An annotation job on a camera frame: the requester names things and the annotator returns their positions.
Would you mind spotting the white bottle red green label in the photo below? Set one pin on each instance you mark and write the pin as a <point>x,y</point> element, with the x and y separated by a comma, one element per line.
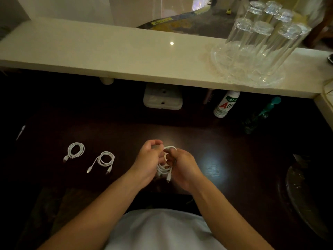
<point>226,106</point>

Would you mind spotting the cream stone counter ledge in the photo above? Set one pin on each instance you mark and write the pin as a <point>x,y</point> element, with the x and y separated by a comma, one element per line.
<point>104,49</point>

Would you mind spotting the clear glass tray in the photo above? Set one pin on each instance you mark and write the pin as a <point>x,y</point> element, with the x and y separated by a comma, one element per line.
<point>273,80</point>

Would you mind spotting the group of upturned clear glasses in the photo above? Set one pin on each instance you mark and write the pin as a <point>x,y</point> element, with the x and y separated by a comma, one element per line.
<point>262,41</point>

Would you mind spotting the brown wooden table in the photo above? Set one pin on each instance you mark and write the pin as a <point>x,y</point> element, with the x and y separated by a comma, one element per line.
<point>320,31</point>

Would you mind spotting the person's left hand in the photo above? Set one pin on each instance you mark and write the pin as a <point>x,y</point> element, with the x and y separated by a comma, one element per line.
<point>145,166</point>

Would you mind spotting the person's left forearm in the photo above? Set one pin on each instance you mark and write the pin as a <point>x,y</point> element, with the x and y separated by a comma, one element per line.
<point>93,216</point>

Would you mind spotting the light wooden stick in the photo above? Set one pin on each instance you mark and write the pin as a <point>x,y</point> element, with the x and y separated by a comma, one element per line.
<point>208,96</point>

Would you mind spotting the white round ledge support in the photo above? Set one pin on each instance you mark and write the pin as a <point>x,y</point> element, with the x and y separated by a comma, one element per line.
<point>106,81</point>

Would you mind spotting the teal plastic bottle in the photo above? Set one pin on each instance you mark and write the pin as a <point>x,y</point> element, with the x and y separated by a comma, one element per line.
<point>270,104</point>

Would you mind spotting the person's right hand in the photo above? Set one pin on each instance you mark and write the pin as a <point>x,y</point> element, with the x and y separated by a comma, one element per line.
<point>186,171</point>

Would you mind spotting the person's white shirt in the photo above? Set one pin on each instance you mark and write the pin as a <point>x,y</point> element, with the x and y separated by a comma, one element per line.
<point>161,229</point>

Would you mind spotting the person's right forearm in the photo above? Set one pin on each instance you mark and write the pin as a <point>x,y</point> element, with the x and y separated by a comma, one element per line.
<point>229,221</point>

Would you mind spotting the round metal dish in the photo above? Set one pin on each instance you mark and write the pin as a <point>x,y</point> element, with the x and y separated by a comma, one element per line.
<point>304,200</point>

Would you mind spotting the clear sign stand black base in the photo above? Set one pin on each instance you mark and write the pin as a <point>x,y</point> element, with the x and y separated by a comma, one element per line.
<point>330,59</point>

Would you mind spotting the white socket box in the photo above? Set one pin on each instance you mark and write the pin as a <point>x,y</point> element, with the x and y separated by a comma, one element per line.
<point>162,98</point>

